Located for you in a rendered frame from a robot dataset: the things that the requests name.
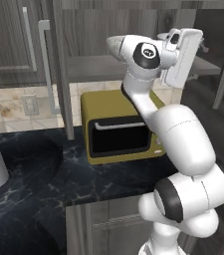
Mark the silver drawer handle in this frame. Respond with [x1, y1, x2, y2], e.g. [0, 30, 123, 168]
[93, 213, 145, 231]

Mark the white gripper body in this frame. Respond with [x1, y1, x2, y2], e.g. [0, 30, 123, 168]
[159, 28, 205, 89]

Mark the black toaster oven door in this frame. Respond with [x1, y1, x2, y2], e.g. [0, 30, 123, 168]
[87, 116, 154, 158]

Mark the closed grey wood cabinet door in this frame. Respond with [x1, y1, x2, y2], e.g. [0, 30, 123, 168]
[0, 0, 44, 75]

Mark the grey wall outlet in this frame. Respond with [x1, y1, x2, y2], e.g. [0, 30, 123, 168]
[20, 95, 40, 117]

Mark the olive yellow toaster oven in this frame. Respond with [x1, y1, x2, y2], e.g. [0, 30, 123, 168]
[80, 88, 167, 166]

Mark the slim silver cabinet door handle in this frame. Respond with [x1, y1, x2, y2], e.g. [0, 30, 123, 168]
[21, 6, 38, 73]

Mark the grey cabinet shelf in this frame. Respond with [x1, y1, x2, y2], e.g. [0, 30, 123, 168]
[66, 54, 222, 83]

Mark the grey wood drawer front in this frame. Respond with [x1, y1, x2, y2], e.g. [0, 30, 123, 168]
[89, 194, 159, 255]

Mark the long silver cabinet door handle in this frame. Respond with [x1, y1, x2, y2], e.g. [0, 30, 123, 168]
[38, 19, 62, 116]

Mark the silver toaster oven handle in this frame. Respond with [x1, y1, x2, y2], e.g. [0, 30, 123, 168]
[94, 121, 147, 130]

